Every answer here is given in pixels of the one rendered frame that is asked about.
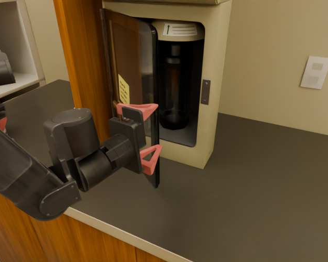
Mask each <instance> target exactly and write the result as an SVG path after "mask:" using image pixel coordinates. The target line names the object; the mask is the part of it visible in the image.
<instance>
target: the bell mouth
mask: <svg viewBox="0 0 328 262"><path fill-rule="evenodd" d="M151 24H152V25H153V26H154V27H155V28H156V30H157V32H158V40H161V41H172V42H188V41H197V40H202V39H205V27H204V25H203V24H202V23H200V22H195V21H182V20H168V19H155V18H153V20H152V23H151Z"/></svg>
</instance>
